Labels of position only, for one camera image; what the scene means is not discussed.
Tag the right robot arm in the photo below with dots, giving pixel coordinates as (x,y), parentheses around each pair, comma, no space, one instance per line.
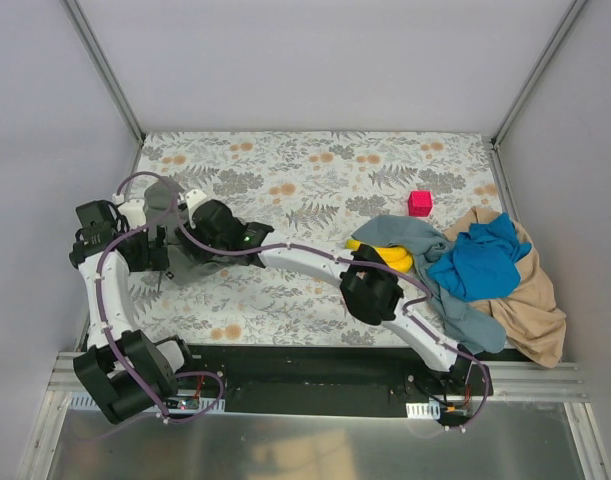
(373,293)

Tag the left white cable duct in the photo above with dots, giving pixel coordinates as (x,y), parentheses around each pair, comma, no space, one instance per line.
(176,406)

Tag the beige cloth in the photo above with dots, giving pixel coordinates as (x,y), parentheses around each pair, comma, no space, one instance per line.
(534,325)

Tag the right white cable duct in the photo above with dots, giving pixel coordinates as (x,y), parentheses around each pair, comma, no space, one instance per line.
(423,410)

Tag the left aluminium frame post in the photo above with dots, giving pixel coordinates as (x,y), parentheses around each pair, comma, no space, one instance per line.
(92,45)

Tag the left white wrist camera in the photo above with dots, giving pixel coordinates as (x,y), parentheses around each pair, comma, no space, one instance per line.
(132,211)

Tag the aluminium frame post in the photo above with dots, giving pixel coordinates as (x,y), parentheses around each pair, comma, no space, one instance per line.
(92,45)
(562,31)

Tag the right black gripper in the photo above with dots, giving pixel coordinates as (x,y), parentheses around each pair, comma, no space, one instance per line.
(196,220)

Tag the yellow banana bunch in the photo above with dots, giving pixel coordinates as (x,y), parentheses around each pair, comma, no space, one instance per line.
(396,257)

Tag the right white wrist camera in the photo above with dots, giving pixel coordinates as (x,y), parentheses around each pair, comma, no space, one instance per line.
(193,199)

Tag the bright blue cloth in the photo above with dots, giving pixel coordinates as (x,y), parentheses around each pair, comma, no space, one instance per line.
(483,262)

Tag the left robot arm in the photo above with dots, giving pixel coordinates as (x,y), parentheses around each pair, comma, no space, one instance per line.
(123,371)

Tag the white cable duct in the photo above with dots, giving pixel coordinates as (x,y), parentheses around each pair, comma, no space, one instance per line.
(423,410)
(176,406)

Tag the grey cloth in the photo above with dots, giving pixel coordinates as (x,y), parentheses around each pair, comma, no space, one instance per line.
(186,264)

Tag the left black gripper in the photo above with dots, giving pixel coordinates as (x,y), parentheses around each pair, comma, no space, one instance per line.
(148,249)

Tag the right aluminium frame post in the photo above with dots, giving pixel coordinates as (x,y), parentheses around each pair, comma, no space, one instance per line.
(562,31)

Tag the pink cube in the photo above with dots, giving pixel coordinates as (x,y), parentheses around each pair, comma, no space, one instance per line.
(420,203)

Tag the light blue cloth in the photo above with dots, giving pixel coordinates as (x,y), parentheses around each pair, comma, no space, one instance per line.
(477,331)

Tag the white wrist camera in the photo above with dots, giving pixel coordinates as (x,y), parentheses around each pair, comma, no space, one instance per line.
(193,199)
(132,211)

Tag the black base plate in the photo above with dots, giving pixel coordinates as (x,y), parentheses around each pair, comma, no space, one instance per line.
(335,381)

